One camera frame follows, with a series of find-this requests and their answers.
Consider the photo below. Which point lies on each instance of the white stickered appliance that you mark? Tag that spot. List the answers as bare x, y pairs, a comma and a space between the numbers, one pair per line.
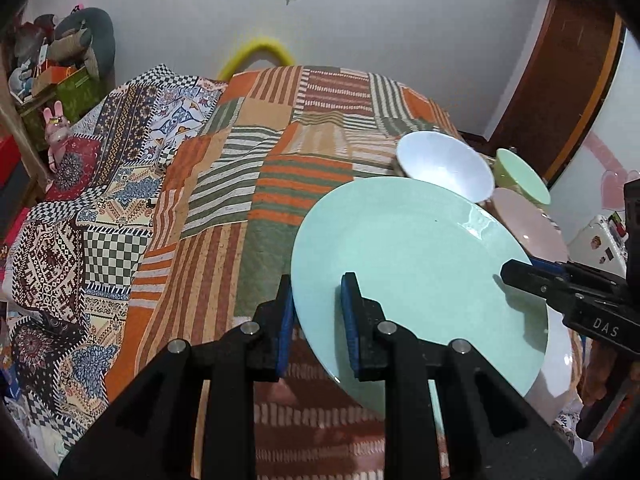
595, 240

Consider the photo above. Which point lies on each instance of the white plate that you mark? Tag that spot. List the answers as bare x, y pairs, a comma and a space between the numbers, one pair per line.
557, 370

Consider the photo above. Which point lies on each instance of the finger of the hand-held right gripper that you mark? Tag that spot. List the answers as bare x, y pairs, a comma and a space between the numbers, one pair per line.
530, 280
595, 280

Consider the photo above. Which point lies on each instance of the orange fuzzy blanket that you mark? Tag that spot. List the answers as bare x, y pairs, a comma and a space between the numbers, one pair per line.
597, 375

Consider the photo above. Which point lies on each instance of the patterned checkered quilt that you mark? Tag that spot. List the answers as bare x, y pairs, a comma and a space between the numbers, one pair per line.
75, 240

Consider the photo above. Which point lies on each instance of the red box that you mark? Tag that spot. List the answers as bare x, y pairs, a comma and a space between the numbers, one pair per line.
7, 160

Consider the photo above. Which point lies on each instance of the grey plush toy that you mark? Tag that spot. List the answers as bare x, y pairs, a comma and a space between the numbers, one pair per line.
95, 35

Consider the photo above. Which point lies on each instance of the mint green plate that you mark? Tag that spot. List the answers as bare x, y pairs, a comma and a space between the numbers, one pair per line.
415, 260

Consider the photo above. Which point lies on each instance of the pink plate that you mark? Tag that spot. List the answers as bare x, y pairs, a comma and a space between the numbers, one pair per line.
530, 220

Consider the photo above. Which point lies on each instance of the white bowl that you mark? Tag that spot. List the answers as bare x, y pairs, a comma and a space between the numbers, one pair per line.
440, 160

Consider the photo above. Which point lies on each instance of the green cardboard box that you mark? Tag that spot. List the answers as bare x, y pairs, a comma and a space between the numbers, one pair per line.
75, 92

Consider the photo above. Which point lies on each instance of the striped patchwork blanket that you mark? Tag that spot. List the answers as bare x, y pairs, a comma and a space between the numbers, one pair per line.
300, 160

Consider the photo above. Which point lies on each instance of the pink wall sticker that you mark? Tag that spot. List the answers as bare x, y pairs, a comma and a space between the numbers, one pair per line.
607, 185

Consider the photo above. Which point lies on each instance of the pink rabbit toy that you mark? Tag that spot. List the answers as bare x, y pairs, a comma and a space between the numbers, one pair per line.
56, 130

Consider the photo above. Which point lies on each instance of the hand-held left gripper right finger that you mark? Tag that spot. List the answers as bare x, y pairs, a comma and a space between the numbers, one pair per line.
350, 330

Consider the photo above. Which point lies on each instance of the wooden door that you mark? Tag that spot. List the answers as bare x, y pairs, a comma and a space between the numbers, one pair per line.
565, 85

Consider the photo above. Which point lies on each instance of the pile of toys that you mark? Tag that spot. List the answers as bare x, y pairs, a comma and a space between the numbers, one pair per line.
32, 55

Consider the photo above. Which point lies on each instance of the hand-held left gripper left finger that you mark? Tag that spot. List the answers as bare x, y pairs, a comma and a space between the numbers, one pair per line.
286, 320

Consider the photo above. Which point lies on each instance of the green bowl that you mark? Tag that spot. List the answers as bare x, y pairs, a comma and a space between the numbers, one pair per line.
520, 175

